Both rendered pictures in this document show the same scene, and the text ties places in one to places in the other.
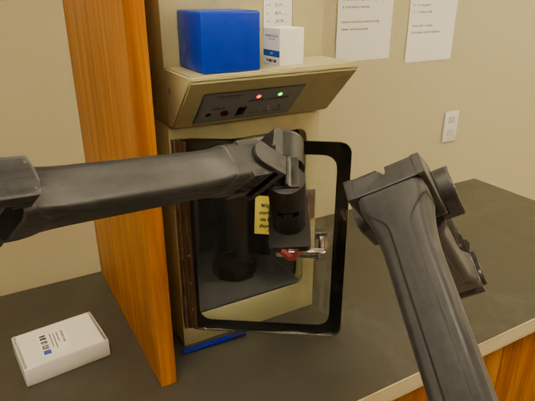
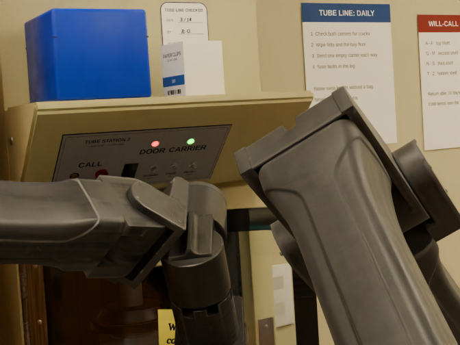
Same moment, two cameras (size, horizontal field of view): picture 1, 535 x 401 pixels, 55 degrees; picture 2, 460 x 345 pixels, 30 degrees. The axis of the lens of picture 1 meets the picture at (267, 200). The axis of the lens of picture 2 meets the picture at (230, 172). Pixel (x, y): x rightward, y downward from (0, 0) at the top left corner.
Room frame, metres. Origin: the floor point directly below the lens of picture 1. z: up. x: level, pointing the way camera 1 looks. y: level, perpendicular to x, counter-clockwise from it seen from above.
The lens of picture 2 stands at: (-0.04, -0.08, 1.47)
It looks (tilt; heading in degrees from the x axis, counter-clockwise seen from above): 3 degrees down; 1
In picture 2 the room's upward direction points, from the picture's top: 4 degrees counter-clockwise
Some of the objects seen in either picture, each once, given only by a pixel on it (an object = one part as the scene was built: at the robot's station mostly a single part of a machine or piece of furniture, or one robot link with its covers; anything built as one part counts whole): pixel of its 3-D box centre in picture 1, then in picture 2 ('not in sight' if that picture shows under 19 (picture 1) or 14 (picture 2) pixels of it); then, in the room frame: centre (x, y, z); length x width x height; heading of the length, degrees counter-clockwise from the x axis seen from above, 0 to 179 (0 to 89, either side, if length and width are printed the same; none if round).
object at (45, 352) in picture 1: (60, 346); not in sight; (0.85, 0.42, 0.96); 0.16 x 0.12 x 0.04; 125
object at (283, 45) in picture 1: (283, 45); (192, 70); (0.92, -0.03, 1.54); 0.05 x 0.05 x 0.06; 34
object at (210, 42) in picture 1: (218, 40); (86, 59); (0.86, 0.08, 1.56); 0.10 x 0.10 x 0.09; 30
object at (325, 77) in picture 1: (264, 94); (166, 144); (0.90, 0.01, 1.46); 0.32 x 0.12 x 0.10; 120
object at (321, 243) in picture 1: (302, 248); not in sight; (0.82, -0.06, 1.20); 0.10 x 0.05 x 0.03; 85
